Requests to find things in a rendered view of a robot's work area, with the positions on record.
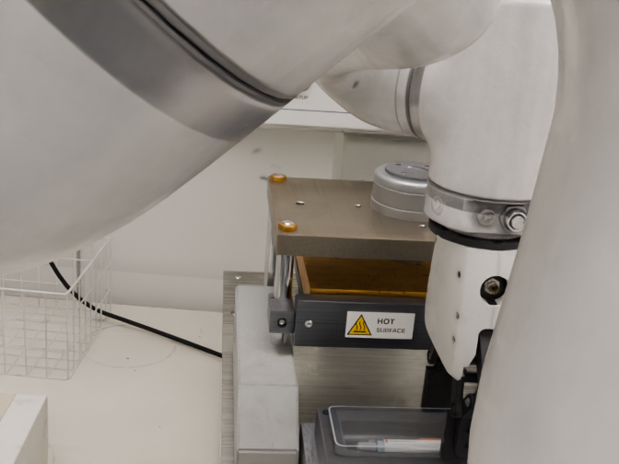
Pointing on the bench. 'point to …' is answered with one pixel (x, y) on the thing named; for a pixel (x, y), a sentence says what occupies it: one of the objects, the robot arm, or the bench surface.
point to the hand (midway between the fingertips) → (452, 414)
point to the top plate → (353, 215)
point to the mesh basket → (59, 316)
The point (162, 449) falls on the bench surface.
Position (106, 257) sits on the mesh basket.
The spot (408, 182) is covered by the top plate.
